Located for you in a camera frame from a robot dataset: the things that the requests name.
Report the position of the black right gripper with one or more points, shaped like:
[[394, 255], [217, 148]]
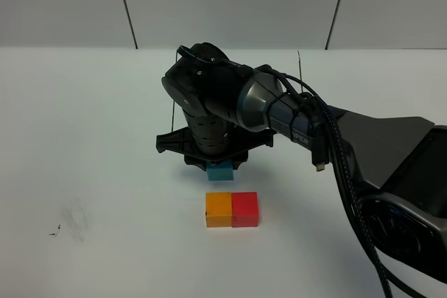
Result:
[[212, 139]]

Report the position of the blue block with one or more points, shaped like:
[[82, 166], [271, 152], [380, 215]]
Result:
[[220, 172]]

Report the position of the orange block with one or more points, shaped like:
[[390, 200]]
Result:
[[218, 210]]

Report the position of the red block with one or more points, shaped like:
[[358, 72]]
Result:
[[245, 210]]

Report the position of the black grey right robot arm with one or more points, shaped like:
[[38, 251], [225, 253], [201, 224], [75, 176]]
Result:
[[392, 171]]

